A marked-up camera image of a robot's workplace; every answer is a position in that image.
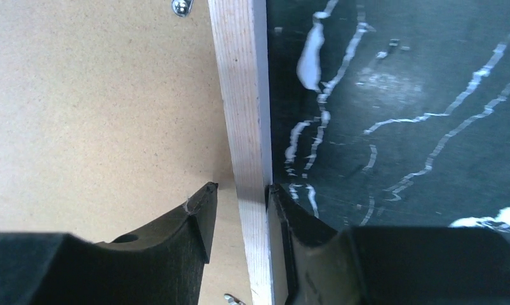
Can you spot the white wooden photo frame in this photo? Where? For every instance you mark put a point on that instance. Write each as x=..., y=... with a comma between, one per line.
x=114, y=112

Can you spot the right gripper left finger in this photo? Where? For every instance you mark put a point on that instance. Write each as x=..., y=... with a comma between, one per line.
x=161, y=262

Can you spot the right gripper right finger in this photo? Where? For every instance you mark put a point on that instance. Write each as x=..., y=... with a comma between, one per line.
x=311, y=263

